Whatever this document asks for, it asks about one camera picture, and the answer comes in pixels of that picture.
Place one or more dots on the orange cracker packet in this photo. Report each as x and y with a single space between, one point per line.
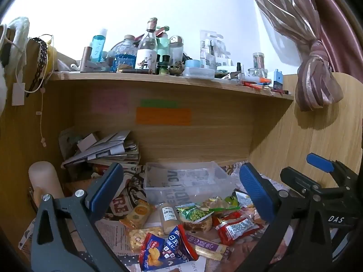
139 212

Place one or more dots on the clear plastic container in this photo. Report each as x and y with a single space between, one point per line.
184 175

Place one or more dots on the blue stamp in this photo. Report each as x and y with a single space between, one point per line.
278 79

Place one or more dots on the white orange marker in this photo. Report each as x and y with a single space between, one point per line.
255 78

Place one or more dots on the blue toner bottle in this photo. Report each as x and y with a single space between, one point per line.
99 46

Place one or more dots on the green yellow snack packet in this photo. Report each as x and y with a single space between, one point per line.
224 202

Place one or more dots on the beige snack packet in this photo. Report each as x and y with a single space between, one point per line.
170 216

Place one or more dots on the black headband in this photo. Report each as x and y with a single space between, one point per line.
42 53

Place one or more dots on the brown cake packet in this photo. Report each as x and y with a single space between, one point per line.
198 226

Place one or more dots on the brown tube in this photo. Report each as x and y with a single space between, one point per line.
85 59

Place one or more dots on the pink striped curtain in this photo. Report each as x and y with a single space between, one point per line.
312 70

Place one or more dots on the clear bottle silver cap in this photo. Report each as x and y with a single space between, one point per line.
176 52

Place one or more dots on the cream cylinder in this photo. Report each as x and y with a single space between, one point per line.
44 178

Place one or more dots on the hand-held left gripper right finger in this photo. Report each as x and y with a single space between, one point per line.
252 187

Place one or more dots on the wooden shelf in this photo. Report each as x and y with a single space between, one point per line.
170 83

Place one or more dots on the green pea packet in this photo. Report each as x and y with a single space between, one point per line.
195 213

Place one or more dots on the clear plastic box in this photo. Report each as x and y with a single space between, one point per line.
199 72

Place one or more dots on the small cardboard box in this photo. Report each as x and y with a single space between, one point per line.
87 142

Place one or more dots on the orange sticky note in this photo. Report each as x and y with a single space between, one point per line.
163 116

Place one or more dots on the white plush cloth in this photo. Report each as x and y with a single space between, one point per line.
17 34

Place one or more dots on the red snack packet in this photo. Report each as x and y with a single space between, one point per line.
238 226

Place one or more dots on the pink sticky note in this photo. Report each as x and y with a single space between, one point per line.
111 99

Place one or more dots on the purple snack bar packet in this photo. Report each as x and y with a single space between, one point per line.
207 245

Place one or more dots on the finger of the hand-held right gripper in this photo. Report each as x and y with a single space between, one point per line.
300 181
320 161

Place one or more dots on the clear peanut packet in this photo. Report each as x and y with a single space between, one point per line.
139 238

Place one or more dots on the round blue liquid bottle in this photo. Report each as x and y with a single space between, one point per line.
126 53

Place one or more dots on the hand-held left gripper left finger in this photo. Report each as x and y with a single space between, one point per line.
106 187

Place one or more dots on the stack of books and magazines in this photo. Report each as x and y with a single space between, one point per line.
107 153

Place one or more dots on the small dark green jar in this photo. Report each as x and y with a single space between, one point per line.
163 66

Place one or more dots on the glass jar with lid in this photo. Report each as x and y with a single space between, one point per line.
258 61

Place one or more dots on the white paper tag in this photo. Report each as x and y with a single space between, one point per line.
18 94

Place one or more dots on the green sticky note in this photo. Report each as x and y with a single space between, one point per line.
158 103

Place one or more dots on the clear glass bottle white label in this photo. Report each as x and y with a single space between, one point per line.
147 51

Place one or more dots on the blue chip packet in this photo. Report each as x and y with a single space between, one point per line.
167 249

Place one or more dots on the mint green bottle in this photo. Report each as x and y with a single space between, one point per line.
162 44

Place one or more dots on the clear blister package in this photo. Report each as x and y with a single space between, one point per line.
211 51

